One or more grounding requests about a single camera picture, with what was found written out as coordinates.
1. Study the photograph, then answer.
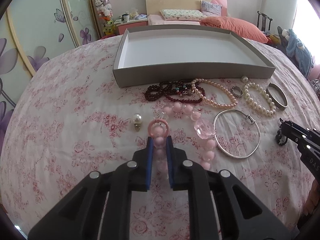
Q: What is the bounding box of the black bead bracelet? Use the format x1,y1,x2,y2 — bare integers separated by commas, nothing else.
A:
275,121,289,146

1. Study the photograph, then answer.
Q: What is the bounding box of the grey metal cuff bangle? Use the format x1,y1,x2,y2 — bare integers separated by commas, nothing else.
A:
266,83,288,111

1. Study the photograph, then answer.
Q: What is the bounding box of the thin silver bangle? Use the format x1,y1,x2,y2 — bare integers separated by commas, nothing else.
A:
213,109,261,160

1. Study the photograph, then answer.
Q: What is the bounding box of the white pearl bracelet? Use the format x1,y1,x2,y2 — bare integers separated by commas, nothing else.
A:
243,81,277,118

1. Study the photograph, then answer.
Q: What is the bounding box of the pearl earring with gold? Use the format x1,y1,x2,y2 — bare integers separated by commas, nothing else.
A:
132,113,143,132

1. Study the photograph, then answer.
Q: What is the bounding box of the pink bead necklace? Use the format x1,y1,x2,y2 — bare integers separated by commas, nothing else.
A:
148,101,217,173

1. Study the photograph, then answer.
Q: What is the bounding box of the small pearl stud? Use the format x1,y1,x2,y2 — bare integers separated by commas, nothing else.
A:
241,76,248,83

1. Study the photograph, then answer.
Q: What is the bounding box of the blue plush clothing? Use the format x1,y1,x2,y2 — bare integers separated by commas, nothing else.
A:
286,29,313,79

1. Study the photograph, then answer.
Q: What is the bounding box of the pink floral tablecloth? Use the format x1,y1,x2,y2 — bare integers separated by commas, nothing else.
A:
1,37,319,233

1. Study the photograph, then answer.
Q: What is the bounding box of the black wooden chair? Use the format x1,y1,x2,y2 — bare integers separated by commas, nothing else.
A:
257,11,273,32

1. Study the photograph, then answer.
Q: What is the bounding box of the orange folded quilt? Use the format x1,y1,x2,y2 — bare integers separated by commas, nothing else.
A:
200,16,268,44

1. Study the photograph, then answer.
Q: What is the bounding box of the lilac patterned pillow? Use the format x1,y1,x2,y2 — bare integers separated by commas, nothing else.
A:
201,0,222,17

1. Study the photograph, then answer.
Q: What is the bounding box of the grey cardboard tray box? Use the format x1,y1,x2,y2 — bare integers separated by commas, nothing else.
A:
113,25,276,88

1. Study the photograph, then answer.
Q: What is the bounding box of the floral white pillow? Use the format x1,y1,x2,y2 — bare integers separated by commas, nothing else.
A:
160,9,206,22

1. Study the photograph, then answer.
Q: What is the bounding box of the bed with cream headboard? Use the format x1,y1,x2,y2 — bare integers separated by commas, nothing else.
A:
145,0,229,25

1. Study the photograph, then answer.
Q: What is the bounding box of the pink bedside table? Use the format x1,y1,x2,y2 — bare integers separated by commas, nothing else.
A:
114,18,148,35

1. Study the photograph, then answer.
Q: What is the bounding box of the floral sliding wardrobe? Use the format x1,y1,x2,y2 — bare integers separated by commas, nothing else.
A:
1,0,99,138

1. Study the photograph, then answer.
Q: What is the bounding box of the white mug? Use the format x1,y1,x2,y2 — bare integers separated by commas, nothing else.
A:
122,14,130,22

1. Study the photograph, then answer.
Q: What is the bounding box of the plush toy display tube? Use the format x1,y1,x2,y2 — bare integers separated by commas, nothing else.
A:
93,0,115,37

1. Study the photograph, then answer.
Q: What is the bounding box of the silver ring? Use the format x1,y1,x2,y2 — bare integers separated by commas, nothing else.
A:
231,85,245,98

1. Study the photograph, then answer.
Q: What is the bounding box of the pink pearl bracelet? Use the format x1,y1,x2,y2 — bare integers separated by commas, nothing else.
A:
190,78,239,110

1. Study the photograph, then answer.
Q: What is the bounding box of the dark red bead necklace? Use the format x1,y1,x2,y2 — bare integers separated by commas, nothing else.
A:
144,79,206,105

